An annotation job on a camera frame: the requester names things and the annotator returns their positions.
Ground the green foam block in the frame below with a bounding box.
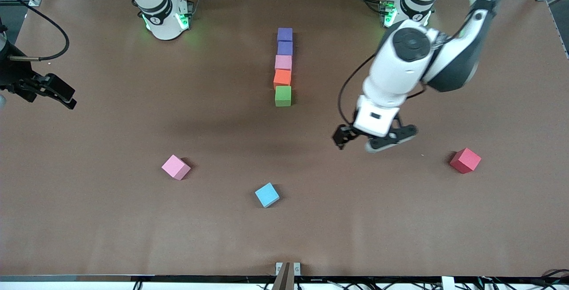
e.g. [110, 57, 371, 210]
[275, 86, 292, 107]

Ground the orange foam block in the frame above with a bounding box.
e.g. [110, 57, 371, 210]
[273, 69, 292, 89]

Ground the red foam block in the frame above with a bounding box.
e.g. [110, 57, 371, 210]
[449, 148, 482, 174]

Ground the blue foam block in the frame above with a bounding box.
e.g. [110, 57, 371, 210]
[255, 182, 280, 208]

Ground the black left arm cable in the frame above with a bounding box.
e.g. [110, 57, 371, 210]
[337, 0, 498, 126]

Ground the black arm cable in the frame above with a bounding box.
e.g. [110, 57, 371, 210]
[337, 0, 498, 126]
[7, 0, 70, 62]

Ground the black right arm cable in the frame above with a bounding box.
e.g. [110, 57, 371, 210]
[7, 0, 70, 62]

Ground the grey metal bracket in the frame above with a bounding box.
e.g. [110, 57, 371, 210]
[275, 262, 301, 277]

